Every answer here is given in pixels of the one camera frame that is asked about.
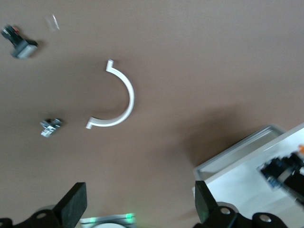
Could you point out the small silver metal button part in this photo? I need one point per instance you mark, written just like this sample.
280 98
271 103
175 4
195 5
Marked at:
50 126

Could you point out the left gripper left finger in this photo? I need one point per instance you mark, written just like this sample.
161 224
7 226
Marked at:
71 204

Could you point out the small clear plastic scrap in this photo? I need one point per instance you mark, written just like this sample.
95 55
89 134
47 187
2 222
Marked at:
53 22

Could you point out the black flat head push button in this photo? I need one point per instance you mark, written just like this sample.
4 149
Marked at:
22 50

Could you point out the black knob push button switch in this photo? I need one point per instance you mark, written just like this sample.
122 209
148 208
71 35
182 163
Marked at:
282 171

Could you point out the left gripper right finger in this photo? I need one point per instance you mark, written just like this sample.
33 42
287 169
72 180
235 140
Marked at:
204 204

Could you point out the white plastic drawer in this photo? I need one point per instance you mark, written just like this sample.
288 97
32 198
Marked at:
237 180

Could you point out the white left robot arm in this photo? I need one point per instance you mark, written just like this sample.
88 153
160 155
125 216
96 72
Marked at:
109 225

